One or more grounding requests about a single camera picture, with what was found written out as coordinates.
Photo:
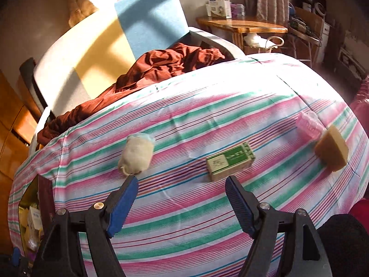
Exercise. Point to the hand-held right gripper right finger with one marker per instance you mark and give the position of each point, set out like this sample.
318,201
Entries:
240,207

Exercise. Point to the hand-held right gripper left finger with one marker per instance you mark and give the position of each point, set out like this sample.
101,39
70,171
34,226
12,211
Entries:
121,207

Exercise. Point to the green cardboard box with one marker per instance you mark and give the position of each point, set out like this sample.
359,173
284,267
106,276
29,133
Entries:
230,161

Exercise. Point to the golden tin box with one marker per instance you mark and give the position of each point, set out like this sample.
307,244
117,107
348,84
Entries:
46,196

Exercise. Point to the cream fuzzy pouch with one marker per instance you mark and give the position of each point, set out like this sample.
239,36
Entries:
137,155

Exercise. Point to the pink green striped cloth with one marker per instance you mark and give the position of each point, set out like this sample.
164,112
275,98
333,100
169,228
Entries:
201,115

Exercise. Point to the pink plastic-wrapped bundle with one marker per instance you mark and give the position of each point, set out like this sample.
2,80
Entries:
308,127

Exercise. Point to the brown sponge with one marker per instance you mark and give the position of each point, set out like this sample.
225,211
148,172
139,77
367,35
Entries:
331,150

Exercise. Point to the person's dark clothing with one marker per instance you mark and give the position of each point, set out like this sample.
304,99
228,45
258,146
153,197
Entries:
346,245

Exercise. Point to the wooden wardrobe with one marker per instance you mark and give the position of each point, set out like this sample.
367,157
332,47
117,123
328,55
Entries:
11,135

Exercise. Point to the brown blanket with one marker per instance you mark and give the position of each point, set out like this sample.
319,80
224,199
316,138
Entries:
155,69

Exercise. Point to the pink quilt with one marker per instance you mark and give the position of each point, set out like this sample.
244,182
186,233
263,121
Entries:
361,101

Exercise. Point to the white cloth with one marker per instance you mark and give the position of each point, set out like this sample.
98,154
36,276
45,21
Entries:
255,39

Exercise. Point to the wooden side table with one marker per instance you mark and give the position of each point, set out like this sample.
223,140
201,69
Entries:
245,27

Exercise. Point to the small purple box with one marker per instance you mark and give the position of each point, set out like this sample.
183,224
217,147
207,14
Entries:
237,9

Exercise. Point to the cluttered wooden desk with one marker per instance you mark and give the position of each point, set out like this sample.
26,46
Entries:
308,20

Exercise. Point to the white carton box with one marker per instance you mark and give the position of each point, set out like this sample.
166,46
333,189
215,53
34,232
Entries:
220,5

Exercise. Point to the patterned brown curtain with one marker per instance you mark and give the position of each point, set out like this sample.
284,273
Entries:
271,0

